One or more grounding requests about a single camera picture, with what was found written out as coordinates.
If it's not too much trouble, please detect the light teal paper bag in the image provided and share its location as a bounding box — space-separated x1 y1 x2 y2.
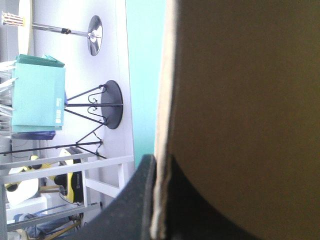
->
10 62 67 133

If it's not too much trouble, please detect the brown cardboard box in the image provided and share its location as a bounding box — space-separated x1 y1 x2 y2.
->
149 0 320 240

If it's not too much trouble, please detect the white round table chrome base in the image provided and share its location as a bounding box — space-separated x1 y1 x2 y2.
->
17 0 104 57

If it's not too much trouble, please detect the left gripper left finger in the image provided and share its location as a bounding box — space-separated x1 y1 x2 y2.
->
65 154 158 240

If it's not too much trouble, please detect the dark green paper bag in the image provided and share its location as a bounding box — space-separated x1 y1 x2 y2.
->
15 53 66 69

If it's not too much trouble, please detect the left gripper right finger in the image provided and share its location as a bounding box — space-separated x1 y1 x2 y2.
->
163 155 258 240

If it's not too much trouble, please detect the black stand with round base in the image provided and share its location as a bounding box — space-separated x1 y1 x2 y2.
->
63 79 124 130

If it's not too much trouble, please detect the white metal frame rack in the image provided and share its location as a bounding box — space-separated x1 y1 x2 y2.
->
0 154 136 232

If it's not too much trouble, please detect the yellow robot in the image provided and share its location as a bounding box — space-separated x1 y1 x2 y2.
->
4 146 84 204

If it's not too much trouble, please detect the black tripod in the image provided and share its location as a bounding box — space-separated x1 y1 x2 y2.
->
0 124 109 160

